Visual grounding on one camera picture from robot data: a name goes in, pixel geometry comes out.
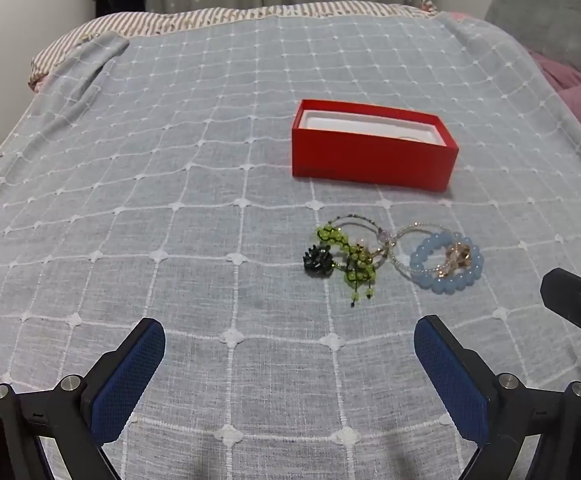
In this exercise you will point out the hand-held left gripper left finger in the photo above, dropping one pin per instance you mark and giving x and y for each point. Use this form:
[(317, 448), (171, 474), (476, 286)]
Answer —
[(129, 382)]

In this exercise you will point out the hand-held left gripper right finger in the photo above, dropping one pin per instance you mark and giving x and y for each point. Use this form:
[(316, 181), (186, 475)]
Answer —
[(450, 382)]

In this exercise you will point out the grey grid-patterned blanket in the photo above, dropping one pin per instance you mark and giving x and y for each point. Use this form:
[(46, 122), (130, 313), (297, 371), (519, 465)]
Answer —
[(170, 210)]

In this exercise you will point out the black flower hair clip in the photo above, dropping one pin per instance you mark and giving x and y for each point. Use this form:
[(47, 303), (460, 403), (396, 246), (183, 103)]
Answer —
[(318, 260)]

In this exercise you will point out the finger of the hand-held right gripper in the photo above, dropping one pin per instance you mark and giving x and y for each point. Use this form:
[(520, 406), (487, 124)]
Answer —
[(573, 300)]

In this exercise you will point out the striped bed sheet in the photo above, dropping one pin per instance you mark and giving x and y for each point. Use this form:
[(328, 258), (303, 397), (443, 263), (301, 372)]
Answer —
[(170, 20)]

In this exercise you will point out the red cardboard box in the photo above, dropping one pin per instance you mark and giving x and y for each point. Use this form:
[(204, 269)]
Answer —
[(370, 160)]

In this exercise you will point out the grey pillow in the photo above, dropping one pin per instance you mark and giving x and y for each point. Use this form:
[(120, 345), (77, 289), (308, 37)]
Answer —
[(555, 15)]

